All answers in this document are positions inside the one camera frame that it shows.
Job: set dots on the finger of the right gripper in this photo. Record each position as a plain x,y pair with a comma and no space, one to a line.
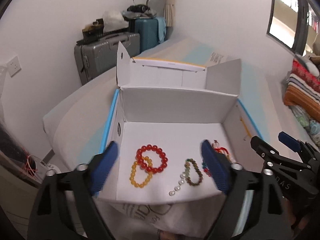
272,154
289,142

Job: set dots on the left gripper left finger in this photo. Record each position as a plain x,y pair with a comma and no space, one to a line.
50,217

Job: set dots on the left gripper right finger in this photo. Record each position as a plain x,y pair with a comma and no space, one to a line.
253,208

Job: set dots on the white pearl strand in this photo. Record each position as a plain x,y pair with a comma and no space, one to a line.
180,183

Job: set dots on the right hand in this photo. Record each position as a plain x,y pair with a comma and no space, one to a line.
297,224

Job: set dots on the floral quilt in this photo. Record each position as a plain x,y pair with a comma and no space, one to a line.
311,126

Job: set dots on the striped folded blanket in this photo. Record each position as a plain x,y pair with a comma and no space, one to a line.
302,90

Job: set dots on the blue white cardboard box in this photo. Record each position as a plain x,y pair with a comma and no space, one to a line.
161,113

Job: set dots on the dark framed window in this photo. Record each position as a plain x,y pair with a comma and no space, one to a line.
295,25

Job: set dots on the grey suitcase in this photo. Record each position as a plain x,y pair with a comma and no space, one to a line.
100,56

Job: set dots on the teal suitcase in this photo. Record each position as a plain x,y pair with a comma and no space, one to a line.
152,32

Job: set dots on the beige curtain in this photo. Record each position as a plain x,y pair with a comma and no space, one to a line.
169,12

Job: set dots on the white plastic bag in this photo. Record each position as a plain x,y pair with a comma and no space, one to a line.
113,20

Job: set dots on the white wall socket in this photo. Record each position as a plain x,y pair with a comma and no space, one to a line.
13,66

